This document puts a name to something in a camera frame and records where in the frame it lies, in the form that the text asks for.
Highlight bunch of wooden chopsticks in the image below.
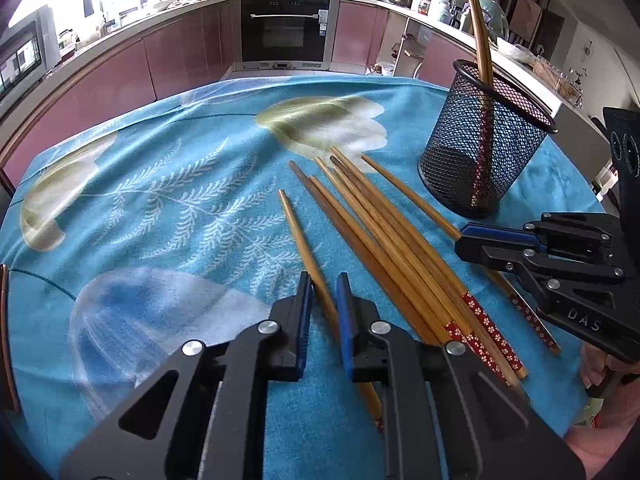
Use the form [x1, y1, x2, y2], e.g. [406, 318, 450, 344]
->
[289, 146, 530, 391]

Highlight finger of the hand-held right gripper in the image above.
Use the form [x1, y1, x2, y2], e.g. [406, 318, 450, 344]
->
[461, 213, 622, 257]
[455, 240, 640, 362]

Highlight black mesh utensil holder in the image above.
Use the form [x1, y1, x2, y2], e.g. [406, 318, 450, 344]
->
[417, 59, 558, 219]

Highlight blue floral tablecloth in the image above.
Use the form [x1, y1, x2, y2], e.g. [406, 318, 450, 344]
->
[0, 76, 608, 480]

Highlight brown wall frame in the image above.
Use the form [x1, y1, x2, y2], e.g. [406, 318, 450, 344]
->
[511, 0, 546, 36]

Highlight brown wooden rail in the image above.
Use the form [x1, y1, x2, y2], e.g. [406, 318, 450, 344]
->
[0, 264, 22, 413]

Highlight black built-in oven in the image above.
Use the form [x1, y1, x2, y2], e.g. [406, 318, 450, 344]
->
[240, 0, 335, 64]

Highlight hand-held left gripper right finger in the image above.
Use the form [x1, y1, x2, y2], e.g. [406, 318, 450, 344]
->
[336, 272, 586, 480]

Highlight white kitchen countertop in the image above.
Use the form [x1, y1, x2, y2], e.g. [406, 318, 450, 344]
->
[0, 0, 608, 133]

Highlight purple kitchen cabinets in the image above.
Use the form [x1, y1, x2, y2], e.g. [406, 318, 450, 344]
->
[0, 0, 608, 181]

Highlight person's right hand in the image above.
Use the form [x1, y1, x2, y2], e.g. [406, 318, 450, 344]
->
[564, 342, 640, 480]

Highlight red-handled wooden chopstick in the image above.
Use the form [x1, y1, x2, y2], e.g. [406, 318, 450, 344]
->
[278, 189, 386, 433]
[361, 154, 561, 356]
[461, 0, 496, 208]
[467, 0, 501, 208]

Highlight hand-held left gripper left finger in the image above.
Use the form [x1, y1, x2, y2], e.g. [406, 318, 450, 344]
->
[59, 271, 313, 480]

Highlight silver microwave oven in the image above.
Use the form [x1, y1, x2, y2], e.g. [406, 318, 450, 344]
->
[0, 7, 57, 106]

